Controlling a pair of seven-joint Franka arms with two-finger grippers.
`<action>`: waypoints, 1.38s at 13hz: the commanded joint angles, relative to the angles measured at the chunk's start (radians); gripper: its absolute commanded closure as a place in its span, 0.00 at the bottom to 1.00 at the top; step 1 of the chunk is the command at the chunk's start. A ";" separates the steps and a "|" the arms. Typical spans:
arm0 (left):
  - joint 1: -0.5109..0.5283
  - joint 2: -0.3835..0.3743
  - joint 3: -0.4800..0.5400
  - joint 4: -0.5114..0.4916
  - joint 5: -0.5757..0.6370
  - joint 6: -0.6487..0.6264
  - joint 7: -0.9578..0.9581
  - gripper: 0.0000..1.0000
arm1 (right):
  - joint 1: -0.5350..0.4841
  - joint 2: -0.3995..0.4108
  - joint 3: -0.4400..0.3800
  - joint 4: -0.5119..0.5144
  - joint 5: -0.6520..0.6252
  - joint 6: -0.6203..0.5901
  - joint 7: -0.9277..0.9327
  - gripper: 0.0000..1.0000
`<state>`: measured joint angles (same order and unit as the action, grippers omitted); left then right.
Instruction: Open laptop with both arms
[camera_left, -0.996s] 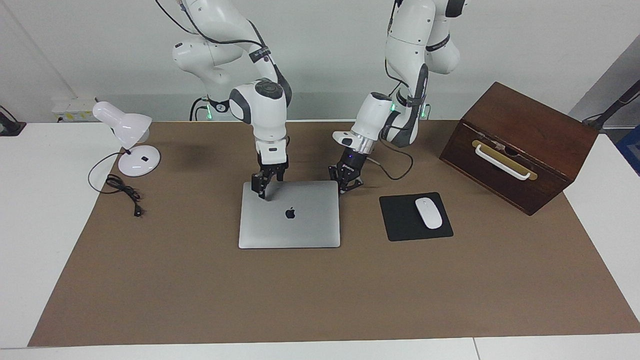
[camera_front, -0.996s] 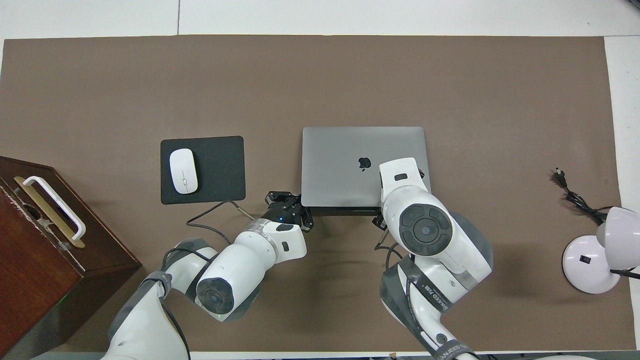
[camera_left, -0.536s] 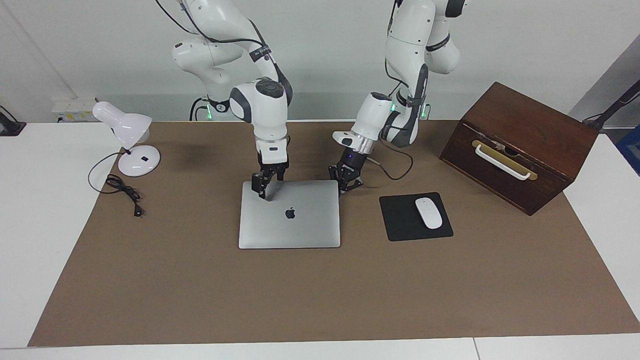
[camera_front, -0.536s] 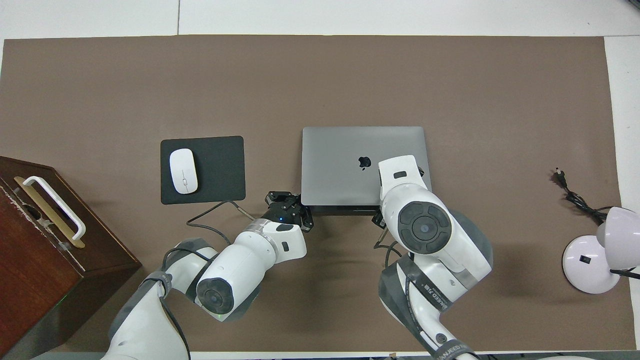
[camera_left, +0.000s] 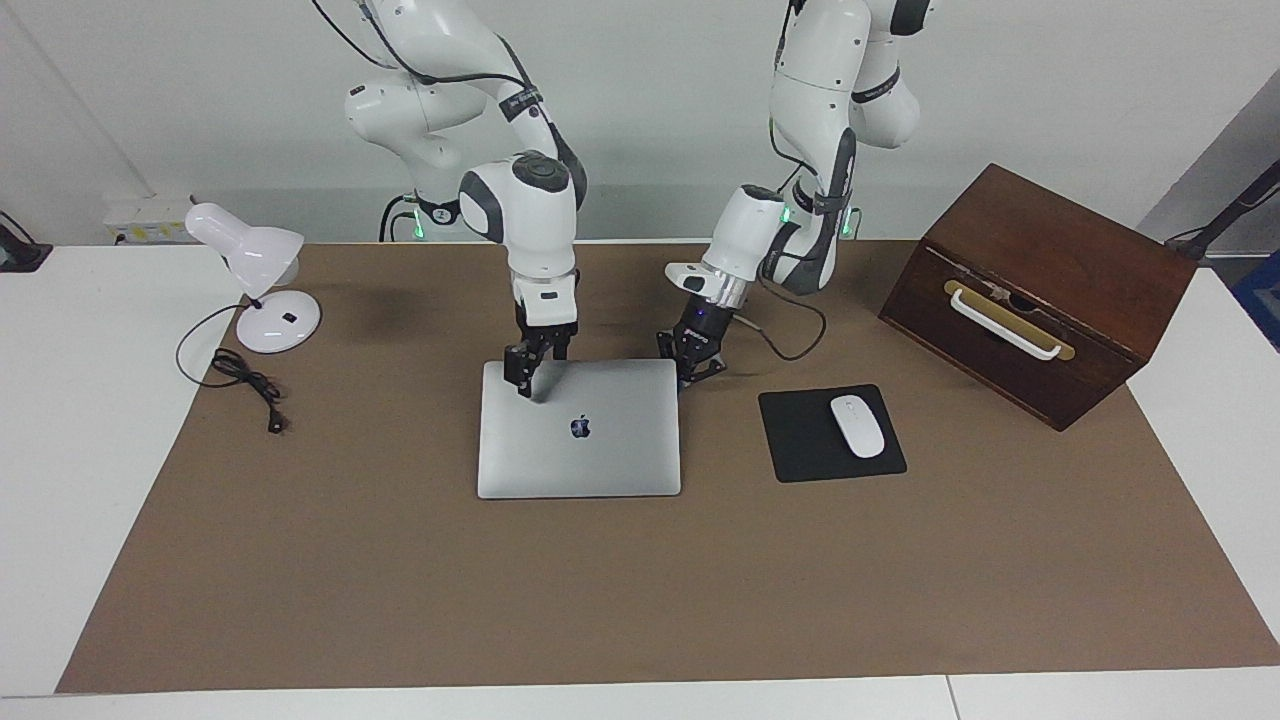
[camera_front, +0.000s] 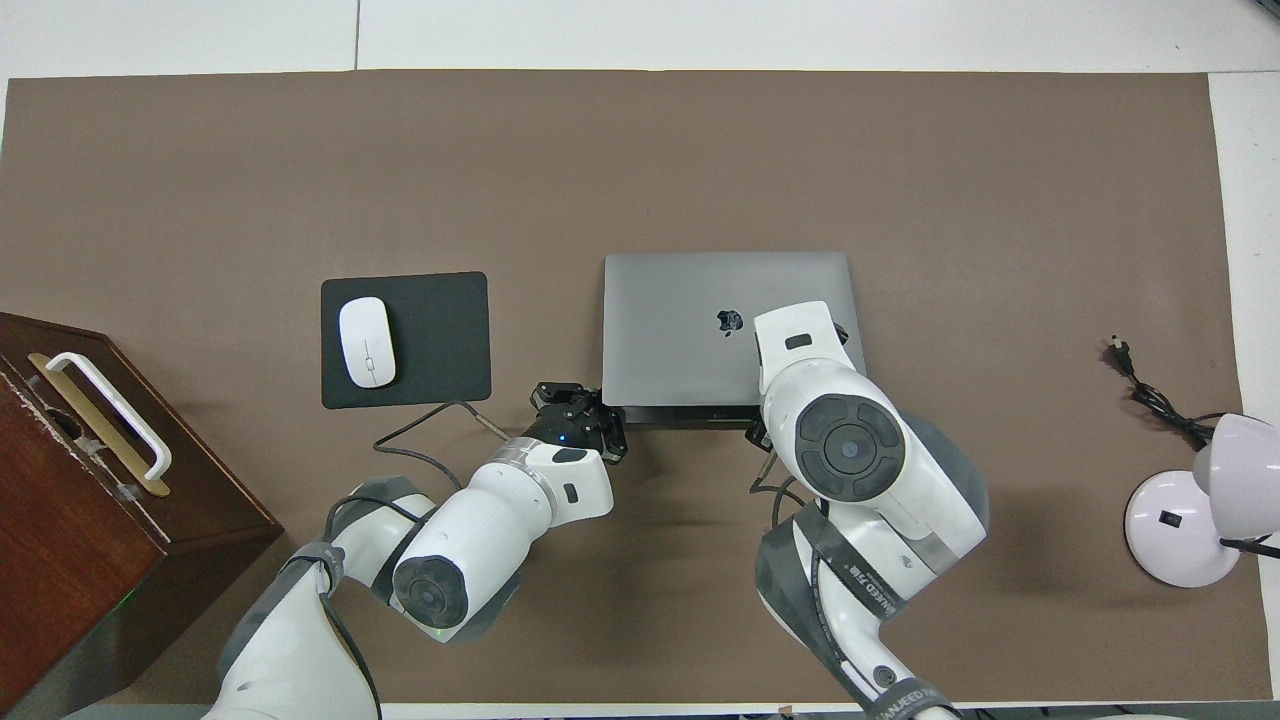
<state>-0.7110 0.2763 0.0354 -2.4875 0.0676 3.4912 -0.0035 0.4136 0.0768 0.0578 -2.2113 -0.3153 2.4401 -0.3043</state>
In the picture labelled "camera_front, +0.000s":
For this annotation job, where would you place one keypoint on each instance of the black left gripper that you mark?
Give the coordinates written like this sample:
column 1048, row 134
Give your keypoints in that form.
column 572, row 422

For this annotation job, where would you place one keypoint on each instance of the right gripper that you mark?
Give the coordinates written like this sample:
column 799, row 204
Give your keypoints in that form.
column 758, row 435

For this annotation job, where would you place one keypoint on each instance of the silver grey laptop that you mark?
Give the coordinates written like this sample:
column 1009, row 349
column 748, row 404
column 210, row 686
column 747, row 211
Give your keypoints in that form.
column 670, row 330

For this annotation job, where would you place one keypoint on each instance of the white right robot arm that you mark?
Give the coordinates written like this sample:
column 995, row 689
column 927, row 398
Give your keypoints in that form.
column 860, row 480

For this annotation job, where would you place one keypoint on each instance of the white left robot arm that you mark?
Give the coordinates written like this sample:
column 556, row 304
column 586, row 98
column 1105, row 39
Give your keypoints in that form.
column 480, row 540

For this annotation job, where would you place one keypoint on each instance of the black mouse pad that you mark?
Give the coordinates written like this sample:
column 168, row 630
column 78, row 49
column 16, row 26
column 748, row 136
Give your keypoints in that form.
column 440, row 340

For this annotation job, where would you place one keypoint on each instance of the white computer mouse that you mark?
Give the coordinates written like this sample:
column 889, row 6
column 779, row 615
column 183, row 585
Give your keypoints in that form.
column 366, row 342

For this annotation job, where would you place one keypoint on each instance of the brown table mat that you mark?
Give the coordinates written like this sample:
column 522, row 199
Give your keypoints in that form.
column 640, row 160

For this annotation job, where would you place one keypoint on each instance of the white desk lamp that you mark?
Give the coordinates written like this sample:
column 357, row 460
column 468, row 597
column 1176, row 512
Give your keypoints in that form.
column 1170, row 520

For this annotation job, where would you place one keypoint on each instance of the dark brown wooden box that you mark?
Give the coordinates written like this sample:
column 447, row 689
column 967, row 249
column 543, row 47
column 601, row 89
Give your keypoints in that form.
column 70, row 540

